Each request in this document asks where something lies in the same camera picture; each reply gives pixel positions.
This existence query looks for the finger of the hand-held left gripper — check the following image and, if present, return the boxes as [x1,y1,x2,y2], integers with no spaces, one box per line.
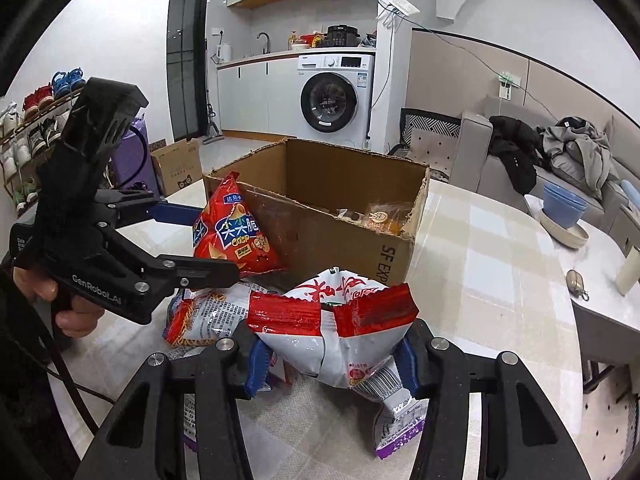
[95,189,202,234]
[117,232,242,292]

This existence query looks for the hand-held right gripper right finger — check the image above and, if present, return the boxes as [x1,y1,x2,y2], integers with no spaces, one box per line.
[394,320,591,480]

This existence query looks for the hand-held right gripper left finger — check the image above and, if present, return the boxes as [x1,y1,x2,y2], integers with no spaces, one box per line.
[75,320,275,480]

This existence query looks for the silver noodle snack packet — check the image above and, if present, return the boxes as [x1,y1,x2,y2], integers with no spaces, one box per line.
[165,280,281,348]

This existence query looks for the red triangular chips bag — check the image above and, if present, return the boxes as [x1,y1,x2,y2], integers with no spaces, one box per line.
[192,171,291,278]

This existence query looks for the white red snack bag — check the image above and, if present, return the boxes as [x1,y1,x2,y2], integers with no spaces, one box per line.
[247,266,427,461]

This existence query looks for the purple snack bag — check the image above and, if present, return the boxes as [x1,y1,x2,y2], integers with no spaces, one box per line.
[181,393,202,458]

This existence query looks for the brown cardboard box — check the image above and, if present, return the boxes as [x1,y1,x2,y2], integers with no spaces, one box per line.
[202,137,431,286]

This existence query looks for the person's left hand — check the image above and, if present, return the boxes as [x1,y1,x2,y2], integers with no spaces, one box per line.
[12,266,104,339]

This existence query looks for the printed cardboard box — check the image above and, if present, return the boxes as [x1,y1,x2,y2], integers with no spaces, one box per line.
[150,138,203,196]

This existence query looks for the metal shoe rack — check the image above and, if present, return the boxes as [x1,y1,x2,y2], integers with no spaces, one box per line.
[0,85,86,211]

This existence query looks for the checkered tablecloth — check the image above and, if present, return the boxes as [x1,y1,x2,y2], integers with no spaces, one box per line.
[70,180,586,480]

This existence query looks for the shoe rack with shoes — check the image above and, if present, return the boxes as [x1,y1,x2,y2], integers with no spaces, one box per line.
[0,67,86,206]

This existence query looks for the upright vacuum cleaner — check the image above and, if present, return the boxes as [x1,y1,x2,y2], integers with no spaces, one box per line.
[202,102,226,143]

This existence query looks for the white lower kitchen cabinets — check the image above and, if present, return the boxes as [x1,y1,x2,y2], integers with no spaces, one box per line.
[217,55,306,136]

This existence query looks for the black glass door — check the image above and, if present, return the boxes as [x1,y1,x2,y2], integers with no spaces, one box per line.
[166,0,211,136]

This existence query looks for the small beige pouch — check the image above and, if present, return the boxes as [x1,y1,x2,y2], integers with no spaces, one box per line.
[566,270,590,302]

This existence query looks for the white washing machine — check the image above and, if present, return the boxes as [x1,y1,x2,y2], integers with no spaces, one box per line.
[300,54,376,148]

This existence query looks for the white marble table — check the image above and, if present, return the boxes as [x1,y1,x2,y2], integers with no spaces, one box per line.
[524,195,640,361]

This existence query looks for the grey sofa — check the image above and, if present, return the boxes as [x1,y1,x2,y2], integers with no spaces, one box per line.
[450,110,640,261]

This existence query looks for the white dotted rug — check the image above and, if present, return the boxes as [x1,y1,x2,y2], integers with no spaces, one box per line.
[580,360,640,480]

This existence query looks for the stack of blue bowls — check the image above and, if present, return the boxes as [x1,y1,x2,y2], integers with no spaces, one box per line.
[542,182,589,236]

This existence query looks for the folded patterned mat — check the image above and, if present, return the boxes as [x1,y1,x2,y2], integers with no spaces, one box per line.
[387,107,463,181]

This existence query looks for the black jacket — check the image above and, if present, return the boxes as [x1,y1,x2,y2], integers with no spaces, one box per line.
[489,116,551,196]

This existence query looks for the white cup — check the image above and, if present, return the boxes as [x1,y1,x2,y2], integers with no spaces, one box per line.
[616,246,640,296]

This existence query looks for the black pressure cooker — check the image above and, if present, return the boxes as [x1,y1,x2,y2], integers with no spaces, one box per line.
[327,25,360,48]

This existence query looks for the grey clothes pile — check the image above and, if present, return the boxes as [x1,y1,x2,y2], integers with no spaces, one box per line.
[537,117,619,201]

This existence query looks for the black cable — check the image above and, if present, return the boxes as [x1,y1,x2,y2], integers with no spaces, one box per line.
[0,305,116,436]

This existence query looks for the white wall charger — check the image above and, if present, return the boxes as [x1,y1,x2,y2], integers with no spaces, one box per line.
[497,72,521,102]

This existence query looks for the white wall power strip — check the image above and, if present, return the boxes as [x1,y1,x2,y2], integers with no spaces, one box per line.
[377,0,421,28]

